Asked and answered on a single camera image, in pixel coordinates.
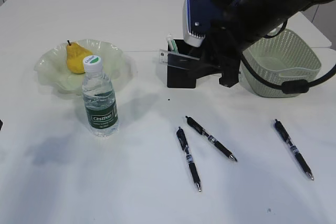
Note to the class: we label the green woven plastic basket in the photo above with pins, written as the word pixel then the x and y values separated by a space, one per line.
pixel 286 57

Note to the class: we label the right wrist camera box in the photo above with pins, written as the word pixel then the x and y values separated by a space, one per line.
pixel 196 21

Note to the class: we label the black gel pen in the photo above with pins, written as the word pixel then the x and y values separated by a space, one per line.
pixel 200 130
pixel 189 158
pixel 294 150

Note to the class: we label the pale green ruffled glass plate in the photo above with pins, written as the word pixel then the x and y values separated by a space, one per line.
pixel 52 70

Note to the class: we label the black square pen holder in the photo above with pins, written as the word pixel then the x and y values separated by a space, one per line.
pixel 177 78

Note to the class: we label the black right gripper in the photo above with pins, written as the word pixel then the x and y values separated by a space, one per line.
pixel 218 54

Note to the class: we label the mint green utility knife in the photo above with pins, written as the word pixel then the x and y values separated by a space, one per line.
pixel 171 43

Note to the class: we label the yellow pear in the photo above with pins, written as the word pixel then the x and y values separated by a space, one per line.
pixel 75 56

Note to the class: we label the clear water bottle green label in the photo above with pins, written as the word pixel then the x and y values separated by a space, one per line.
pixel 99 98

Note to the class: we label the clear plastic ruler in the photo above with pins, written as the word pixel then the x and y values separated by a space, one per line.
pixel 176 60

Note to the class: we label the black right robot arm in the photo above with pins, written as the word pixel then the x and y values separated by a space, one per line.
pixel 257 18

